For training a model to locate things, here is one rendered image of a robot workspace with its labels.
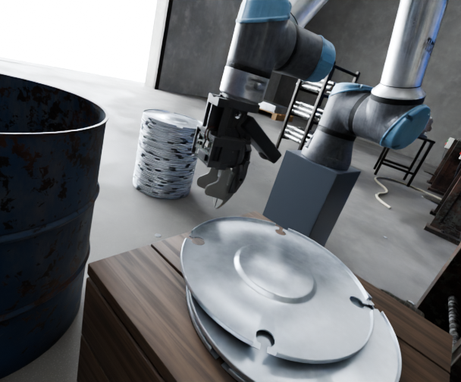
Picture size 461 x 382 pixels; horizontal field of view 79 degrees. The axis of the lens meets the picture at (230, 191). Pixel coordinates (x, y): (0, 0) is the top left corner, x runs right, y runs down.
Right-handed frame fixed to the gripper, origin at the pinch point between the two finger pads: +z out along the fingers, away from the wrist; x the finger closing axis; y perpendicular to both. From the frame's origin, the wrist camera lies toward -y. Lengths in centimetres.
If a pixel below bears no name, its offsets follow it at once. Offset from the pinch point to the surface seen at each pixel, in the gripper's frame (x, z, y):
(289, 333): 28.6, 1.2, 5.7
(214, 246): 12.0, 1.2, 7.3
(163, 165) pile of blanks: -72, 22, -15
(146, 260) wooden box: 11.1, 3.1, 17.3
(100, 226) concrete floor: -49, 38, 13
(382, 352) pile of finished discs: 34.3, 2.1, -5.8
